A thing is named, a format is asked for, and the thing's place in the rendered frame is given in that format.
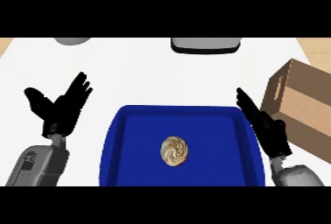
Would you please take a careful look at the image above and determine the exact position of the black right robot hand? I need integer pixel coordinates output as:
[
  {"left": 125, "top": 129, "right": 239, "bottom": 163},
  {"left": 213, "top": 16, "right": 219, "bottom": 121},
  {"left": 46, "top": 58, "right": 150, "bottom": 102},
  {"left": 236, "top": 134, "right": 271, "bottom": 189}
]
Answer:
[{"left": 236, "top": 87, "right": 295, "bottom": 159}]

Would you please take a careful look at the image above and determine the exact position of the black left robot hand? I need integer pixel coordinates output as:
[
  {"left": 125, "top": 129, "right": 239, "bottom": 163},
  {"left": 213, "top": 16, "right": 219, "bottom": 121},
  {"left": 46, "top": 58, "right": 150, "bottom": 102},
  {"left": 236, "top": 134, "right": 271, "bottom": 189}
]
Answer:
[{"left": 24, "top": 72, "right": 95, "bottom": 138}]

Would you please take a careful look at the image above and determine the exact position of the grey and black appliance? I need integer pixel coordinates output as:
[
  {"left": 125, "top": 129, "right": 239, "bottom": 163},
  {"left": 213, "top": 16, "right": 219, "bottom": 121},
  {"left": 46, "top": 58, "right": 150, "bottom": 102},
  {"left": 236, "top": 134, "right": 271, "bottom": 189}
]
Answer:
[{"left": 171, "top": 38, "right": 244, "bottom": 55}]

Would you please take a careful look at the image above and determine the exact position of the grey round object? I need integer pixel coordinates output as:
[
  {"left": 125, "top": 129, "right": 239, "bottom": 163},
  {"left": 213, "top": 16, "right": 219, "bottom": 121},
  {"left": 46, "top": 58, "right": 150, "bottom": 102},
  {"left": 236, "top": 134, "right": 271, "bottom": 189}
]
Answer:
[{"left": 54, "top": 38, "right": 92, "bottom": 46}]

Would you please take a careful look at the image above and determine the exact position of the blue tray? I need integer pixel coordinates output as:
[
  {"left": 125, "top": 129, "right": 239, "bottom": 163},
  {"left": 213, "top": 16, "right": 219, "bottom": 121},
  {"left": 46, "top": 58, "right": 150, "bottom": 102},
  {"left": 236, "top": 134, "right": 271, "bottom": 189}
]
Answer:
[{"left": 98, "top": 105, "right": 267, "bottom": 187}]

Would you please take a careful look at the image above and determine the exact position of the beige swirled cupcake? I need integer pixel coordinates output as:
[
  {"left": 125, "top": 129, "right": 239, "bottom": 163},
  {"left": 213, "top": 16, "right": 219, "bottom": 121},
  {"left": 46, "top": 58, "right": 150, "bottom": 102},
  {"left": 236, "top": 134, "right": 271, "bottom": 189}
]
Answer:
[{"left": 160, "top": 136, "right": 191, "bottom": 168}]

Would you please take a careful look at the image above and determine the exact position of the brown cardboard box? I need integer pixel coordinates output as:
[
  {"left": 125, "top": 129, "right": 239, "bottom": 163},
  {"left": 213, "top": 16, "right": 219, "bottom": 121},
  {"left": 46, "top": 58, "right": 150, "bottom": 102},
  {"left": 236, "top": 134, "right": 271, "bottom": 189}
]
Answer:
[{"left": 261, "top": 58, "right": 331, "bottom": 165}]

